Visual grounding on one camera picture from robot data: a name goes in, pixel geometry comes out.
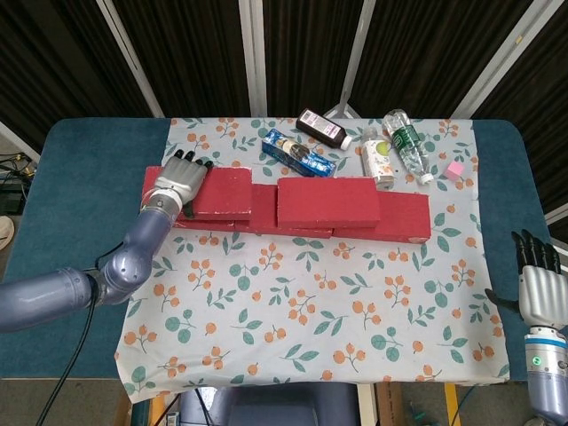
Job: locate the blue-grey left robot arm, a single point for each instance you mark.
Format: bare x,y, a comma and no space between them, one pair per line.
124,270

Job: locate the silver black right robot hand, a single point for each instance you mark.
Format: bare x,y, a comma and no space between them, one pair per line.
543,297

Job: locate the yellow post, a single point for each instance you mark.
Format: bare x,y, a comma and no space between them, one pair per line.
452,406

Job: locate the pink cube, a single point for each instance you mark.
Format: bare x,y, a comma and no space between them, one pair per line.
455,171

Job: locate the red brick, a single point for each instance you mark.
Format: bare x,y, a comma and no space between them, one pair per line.
226,193
406,217
328,202
152,175
264,208

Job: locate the brown cardboard box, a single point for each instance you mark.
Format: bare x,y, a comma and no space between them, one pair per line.
390,404

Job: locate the blue felt table cover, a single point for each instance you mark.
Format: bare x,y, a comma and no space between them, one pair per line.
80,222

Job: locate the blue toothpaste box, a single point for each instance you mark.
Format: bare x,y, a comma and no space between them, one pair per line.
293,153

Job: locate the floral printed tablecloth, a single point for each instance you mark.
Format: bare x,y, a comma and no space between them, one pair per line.
275,310

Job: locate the dark brown bottle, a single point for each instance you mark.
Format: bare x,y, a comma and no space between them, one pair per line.
321,128

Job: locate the white printed bottle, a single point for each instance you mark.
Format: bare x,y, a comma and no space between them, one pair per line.
377,160

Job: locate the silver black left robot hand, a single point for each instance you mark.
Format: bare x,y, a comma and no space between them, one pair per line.
182,177

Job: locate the white round object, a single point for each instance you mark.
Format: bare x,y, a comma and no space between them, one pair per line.
4,233

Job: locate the white metal frame bar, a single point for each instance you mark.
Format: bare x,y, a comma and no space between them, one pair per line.
253,57
18,139
557,215
497,57
133,62

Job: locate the white tripod stand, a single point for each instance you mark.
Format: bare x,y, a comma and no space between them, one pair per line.
356,53

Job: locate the clear green-label water bottle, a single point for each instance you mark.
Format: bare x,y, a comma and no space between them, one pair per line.
406,144

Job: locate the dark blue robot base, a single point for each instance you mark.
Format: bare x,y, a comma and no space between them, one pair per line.
275,406

